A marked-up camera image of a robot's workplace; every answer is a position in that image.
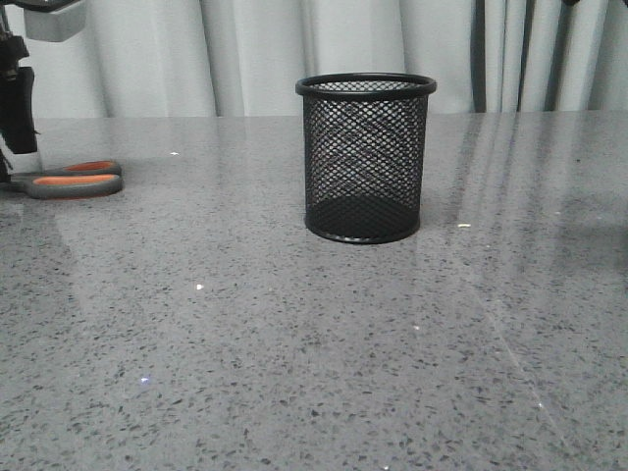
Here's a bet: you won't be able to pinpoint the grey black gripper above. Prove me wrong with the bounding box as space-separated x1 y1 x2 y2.
1 0 86 154

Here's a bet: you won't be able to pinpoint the grey orange handled scissors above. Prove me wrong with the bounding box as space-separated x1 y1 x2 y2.
1 160 124 199

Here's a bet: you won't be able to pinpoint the black mesh pen bucket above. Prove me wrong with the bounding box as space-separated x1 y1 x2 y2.
295 73 437 244

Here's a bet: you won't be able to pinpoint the pale grey curtain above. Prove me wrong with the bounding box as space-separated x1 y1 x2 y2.
27 1 627 118

